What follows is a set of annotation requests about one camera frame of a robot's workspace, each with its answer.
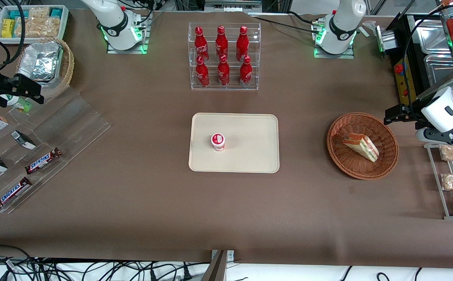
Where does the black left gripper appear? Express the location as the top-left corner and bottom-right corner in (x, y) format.
(384, 102), (423, 126)

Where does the triangle sandwich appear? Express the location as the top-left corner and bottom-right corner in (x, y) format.
(342, 133), (380, 163)

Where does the tan wicker basket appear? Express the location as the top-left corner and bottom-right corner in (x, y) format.
(16, 37), (75, 100)

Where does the steel warmer tray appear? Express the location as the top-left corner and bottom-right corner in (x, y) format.
(424, 55), (453, 86)
(414, 18), (451, 55)

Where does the brown round wicker basket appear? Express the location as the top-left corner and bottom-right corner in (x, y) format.
(326, 112), (399, 181)

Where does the beige plastic tray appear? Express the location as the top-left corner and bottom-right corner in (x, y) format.
(188, 113), (280, 174)

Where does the green white small bottle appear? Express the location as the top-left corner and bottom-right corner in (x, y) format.
(0, 94), (32, 113)

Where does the silver foil pack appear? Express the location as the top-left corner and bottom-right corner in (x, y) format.
(18, 41), (63, 82)

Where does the black food warmer cabinet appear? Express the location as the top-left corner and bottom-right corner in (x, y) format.
(383, 0), (453, 117)

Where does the clear acrylic stepped display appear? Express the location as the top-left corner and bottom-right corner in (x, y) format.
(0, 84), (112, 214)

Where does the large clear bag of snacks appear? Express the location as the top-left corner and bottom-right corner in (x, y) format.
(16, 18), (61, 38)

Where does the yellow snack pack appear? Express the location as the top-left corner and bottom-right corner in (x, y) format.
(1, 19), (16, 38)

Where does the Snickers chocolate bar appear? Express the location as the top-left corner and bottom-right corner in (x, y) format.
(24, 147), (62, 175)
(0, 177), (33, 211)

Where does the silver metal side box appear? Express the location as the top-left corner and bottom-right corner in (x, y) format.
(375, 25), (397, 53)

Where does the white plastic bin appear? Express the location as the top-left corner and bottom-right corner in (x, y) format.
(0, 5), (70, 44)

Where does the small clear bag of snacks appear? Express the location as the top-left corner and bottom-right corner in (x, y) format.
(29, 7), (51, 20)

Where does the red cola bottle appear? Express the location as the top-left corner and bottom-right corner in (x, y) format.
(216, 25), (228, 59)
(194, 26), (209, 63)
(239, 55), (253, 87)
(218, 55), (230, 87)
(195, 55), (210, 88)
(236, 26), (249, 62)

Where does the clear acrylic bottle rack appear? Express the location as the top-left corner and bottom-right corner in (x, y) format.
(188, 22), (261, 91)

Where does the brown table cover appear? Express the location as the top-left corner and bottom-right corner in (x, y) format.
(0, 8), (453, 270)

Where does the red white yogurt cup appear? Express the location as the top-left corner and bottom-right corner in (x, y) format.
(211, 133), (226, 151)

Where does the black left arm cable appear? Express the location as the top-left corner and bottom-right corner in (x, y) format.
(403, 2), (453, 121)

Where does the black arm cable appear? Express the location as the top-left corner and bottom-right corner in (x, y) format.
(0, 0), (26, 71)
(403, 2), (453, 121)

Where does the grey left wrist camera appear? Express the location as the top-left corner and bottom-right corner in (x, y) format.
(415, 128), (453, 147)

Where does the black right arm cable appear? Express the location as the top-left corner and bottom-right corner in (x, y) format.
(0, 0), (26, 71)

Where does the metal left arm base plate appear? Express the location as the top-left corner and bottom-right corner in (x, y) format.
(313, 16), (355, 59)

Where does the grey wire rack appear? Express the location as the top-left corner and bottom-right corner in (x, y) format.
(424, 142), (453, 220)

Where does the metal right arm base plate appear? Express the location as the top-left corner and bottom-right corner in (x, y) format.
(107, 12), (150, 54)

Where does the black table cable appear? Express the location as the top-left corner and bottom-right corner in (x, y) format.
(256, 11), (325, 32)

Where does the black floor cable bundle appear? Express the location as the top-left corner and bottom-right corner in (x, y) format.
(0, 245), (211, 281)

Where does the aluminium frame structure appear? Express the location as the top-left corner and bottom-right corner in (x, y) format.
(174, 0), (289, 16)

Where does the metal table edge bracket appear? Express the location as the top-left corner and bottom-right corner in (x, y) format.
(201, 250), (235, 281)

